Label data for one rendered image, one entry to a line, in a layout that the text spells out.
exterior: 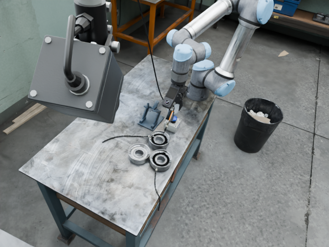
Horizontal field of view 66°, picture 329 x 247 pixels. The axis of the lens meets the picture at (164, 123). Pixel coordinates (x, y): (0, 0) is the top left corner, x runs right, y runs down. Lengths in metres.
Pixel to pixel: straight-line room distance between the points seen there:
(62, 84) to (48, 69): 0.01
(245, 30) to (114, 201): 1.00
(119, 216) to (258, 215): 1.33
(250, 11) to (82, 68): 1.23
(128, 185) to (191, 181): 1.08
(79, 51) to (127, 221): 0.95
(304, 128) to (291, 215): 1.10
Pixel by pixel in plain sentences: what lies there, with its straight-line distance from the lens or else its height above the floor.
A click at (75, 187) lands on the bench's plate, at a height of 0.80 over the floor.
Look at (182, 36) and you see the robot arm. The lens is 1.23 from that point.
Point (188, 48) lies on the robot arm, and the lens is 1.09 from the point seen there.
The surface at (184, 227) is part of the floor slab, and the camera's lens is 1.98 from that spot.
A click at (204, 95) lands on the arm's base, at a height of 0.83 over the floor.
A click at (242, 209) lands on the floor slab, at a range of 2.16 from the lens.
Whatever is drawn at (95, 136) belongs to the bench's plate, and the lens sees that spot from 1.34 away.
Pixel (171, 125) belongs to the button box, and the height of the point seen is 0.85.
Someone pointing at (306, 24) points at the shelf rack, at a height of 0.44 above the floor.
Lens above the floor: 1.79
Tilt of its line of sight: 45 degrees down
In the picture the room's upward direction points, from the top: 8 degrees clockwise
